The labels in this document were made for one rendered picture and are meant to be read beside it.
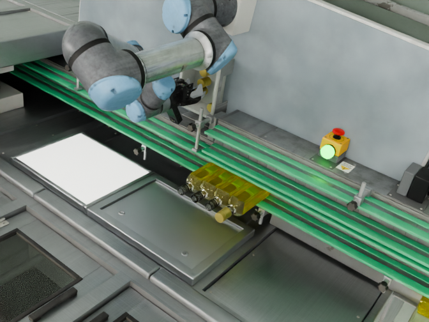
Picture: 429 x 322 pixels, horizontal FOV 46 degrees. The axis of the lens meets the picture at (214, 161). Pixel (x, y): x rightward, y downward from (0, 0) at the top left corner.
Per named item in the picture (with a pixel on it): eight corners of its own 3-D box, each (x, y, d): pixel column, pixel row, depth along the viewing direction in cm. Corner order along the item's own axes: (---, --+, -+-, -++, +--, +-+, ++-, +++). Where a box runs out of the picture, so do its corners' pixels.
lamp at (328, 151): (321, 153, 165) (317, 156, 163) (324, 142, 163) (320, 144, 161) (333, 159, 163) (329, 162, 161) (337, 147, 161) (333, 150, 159)
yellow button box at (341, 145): (327, 148, 172) (316, 155, 166) (332, 128, 168) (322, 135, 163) (345, 156, 169) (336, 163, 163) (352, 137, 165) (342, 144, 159)
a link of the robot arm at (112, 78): (220, 10, 154) (78, 42, 115) (249, 48, 153) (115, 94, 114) (200, 35, 163) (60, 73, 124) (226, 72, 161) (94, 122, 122)
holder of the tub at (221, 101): (189, 110, 204) (177, 115, 198) (198, 45, 190) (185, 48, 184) (223, 126, 196) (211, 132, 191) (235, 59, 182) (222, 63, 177)
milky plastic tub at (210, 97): (190, 98, 201) (176, 104, 195) (197, 44, 190) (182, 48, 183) (225, 114, 193) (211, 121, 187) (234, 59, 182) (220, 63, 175)
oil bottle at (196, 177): (219, 167, 187) (182, 189, 172) (221, 154, 184) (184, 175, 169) (232, 174, 185) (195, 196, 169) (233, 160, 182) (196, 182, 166)
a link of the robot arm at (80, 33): (34, 28, 120) (118, 59, 168) (59, 64, 119) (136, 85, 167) (69, -3, 118) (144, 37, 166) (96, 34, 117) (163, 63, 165)
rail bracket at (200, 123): (204, 142, 187) (182, 153, 178) (210, 101, 178) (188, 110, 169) (210, 145, 185) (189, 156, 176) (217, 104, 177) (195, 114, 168)
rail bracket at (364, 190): (361, 190, 155) (343, 207, 145) (368, 170, 151) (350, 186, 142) (373, 195, 153) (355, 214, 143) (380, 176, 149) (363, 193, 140)
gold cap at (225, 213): (233, 214, 158) (225, 220, 154) (227, 218, 160) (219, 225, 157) (226, 205, 158) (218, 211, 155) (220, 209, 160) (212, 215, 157)
